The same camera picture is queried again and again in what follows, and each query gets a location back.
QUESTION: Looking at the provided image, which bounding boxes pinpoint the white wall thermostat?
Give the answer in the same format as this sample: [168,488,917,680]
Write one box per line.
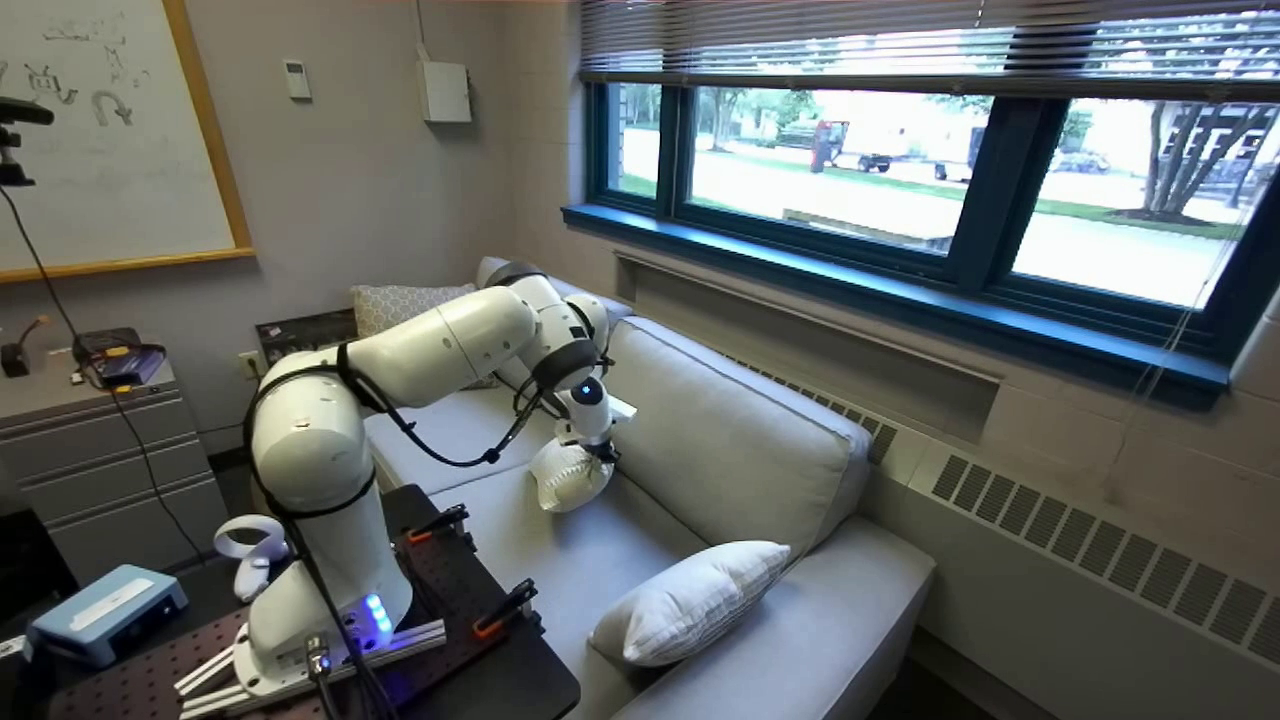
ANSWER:
[281,55,318,108]

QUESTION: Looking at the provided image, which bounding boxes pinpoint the black orange device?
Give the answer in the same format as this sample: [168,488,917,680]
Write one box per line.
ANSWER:
[72,330,176,394]

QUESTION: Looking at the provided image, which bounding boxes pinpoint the cream striped pillow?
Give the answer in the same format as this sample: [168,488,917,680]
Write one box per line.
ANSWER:
[530,438,620,521]
[588,535,798,671]

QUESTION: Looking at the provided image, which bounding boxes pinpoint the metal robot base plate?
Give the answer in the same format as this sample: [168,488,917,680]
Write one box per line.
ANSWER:
[171,616,451,718]

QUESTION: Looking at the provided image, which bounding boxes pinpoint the blue plastic box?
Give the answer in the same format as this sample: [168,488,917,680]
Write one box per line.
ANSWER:
[29,561,191,671]

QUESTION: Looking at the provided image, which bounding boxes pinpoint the beige wall radiator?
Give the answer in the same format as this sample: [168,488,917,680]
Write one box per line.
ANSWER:
[746,356,1280,720]

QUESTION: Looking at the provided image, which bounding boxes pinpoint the wood frame whiteboard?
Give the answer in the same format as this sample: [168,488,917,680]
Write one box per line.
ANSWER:
[0,0,255,290]

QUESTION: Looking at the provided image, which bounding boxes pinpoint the white VR controller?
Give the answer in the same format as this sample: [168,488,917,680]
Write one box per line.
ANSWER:
[213,511,291,604]

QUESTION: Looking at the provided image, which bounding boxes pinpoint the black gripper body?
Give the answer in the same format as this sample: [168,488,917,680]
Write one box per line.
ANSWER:
[557,365,642,469]

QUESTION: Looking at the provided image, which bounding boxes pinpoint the black rectangular case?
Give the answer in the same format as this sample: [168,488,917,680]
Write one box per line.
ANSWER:
[251,309,359,365]

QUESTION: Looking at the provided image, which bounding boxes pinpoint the black camera on tripod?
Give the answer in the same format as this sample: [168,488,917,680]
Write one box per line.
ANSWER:
[0,94,58,194]

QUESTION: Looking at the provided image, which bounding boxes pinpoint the black robot table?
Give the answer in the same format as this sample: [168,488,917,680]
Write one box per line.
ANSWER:
[37,479,585,720]

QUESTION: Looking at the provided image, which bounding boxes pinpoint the grey filing cabinet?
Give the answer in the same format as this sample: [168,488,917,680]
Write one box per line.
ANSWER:
[0,348,232,584]

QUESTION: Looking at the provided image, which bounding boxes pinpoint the window blinds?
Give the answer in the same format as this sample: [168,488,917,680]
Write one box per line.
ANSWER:
[575,0,1280,102]

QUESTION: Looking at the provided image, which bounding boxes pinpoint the red black clamp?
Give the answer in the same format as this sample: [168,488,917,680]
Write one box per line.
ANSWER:
[396,500,472,548]
[470,578,542,646]

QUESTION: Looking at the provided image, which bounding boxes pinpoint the wide teal frame window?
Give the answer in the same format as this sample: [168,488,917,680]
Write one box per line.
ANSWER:
[557,0,1280,413]

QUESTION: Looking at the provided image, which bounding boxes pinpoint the grey lattice pattern pillow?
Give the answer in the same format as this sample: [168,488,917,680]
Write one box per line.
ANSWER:
[347,282,479,342]

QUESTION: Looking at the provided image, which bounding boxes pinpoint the white wall junction box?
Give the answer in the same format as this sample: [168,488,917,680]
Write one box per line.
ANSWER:
[421,48,476,131]

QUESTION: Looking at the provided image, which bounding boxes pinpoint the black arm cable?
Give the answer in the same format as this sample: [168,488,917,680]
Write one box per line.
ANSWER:
[244,342,575,720]

